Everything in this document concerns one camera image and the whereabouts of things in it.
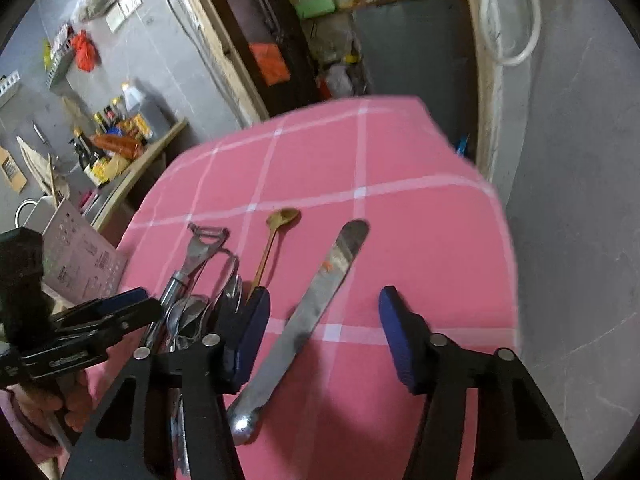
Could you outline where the red plastic bag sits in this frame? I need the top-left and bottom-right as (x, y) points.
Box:
(72, 30), (99, 74)

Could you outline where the pink checked tablecloth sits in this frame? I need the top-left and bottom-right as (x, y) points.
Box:
(117, 95), (523, 480)

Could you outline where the wooden shelf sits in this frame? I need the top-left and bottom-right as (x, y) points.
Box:
(82, 117), (189, 232)

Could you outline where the grey cabinet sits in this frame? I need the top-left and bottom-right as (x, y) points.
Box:
(352, 0), (477, 162)

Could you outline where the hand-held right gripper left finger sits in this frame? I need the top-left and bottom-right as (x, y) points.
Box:
(60, 286), (272, 480)

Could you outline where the gold spoon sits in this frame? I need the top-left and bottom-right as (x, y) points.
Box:
(248, 207), (302, 302)

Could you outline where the silver butter knife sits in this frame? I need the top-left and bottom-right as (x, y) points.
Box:
(227, 219), (371, 446)

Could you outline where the silver peeler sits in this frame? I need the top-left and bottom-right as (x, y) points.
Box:
(142, 223), (232, 352)

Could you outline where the cooking oil bottle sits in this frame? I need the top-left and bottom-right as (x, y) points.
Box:
(121, 80), (170, 132)

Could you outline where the wooden handled grater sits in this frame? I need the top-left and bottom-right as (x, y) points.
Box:
(0, 145), (29, 194)

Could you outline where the hanging beige cloth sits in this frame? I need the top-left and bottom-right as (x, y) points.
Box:
(16, 135), (72, 203)

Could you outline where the large silver spoon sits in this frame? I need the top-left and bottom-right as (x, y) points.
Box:
(165, 294), (212, 356)

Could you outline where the white hose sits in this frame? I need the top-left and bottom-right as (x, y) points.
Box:
(477, 0), (543, 67)

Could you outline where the wire wall rack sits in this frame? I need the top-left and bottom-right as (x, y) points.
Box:
(42, 22), (84, 89)

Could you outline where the white plastic bag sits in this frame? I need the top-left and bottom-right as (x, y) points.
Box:
(325, 62), (362, 99)

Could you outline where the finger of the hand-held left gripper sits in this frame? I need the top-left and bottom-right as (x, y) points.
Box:
(51, 287), (151, 328)
(52, 298), (164, 361)

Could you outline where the white perforated utensil holder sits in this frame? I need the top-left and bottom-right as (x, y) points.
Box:
(42, 200), (129, 307)

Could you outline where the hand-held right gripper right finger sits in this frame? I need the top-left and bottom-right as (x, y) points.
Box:
(378, 285), (586, 480)

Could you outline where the person's left hand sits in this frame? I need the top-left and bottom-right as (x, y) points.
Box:
(10, 369), (94, 434)

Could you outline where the row of sauce bottles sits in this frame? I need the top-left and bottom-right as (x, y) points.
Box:
(71, 97), (153, 184)

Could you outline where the person's left forearm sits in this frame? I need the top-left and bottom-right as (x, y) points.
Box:
(0, 389), (63, 463)

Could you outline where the orange bag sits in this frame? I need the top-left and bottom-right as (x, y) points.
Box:
(248, 42), (292, 86)

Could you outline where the white perforated wall rail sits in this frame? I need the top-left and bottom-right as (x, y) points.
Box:
(0, 70), (21, 109)

